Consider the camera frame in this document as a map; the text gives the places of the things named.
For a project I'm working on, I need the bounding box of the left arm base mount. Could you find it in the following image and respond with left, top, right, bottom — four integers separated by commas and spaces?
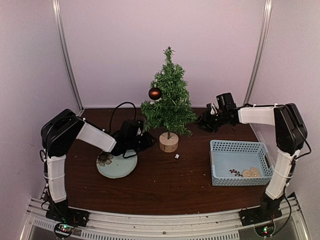
45, 200, 90, 240

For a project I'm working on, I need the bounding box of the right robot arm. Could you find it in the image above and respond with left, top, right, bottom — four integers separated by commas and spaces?
195, 92, 308, 221

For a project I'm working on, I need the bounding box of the right aluminium frame post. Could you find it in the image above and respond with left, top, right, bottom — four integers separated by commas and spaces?
243, 0, 273, 104

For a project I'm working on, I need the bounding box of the front aluminium rail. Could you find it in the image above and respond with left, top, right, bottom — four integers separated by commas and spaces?
18, 197, 311, 240

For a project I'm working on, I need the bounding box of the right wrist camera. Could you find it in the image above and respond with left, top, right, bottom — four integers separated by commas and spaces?
206, 103, 219, 116

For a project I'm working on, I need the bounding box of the dark red bauble ornament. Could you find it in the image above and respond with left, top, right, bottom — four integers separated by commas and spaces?
148, 87, 162, 101

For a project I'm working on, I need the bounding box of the blue plastic basket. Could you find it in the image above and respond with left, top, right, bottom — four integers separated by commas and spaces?
210, 140, 273, 187

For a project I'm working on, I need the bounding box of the light green floral plate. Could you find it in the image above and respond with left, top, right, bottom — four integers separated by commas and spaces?
96, 150, 138, 179

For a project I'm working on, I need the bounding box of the aluminium frame post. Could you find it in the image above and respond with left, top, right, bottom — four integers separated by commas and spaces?
52, 0, 84, 112
243, 0, 273, 104

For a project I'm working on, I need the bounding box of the small green christmas tree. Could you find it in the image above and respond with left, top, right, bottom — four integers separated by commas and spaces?
141, 46, 197, 153

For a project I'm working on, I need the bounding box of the dark berry twig ornament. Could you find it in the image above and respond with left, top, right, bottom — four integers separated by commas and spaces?
229, 169, 243, 177

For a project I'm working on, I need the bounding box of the clear drinking glass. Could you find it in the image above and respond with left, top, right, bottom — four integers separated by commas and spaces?
135, 115, 146, 125

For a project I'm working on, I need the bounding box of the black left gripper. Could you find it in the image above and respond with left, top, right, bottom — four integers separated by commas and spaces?
126, 131, 158, 152

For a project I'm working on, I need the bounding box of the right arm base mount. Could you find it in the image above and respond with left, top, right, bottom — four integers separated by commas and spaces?
238, 196, 282, 238

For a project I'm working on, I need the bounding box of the left aluminium frame post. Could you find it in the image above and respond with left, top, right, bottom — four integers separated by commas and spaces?
52, 0, 84, 112

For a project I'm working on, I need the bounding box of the beige burlap bow ornament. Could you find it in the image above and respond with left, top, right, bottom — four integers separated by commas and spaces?
241, 166, 261, 178

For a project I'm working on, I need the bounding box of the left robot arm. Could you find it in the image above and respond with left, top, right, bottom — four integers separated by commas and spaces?
40, 108, 157, 222

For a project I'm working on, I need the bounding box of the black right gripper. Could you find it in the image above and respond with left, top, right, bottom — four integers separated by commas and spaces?
193, 109, 228, 133

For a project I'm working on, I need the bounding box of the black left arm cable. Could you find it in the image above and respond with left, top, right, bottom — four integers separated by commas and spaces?
109, 101, 138, 135

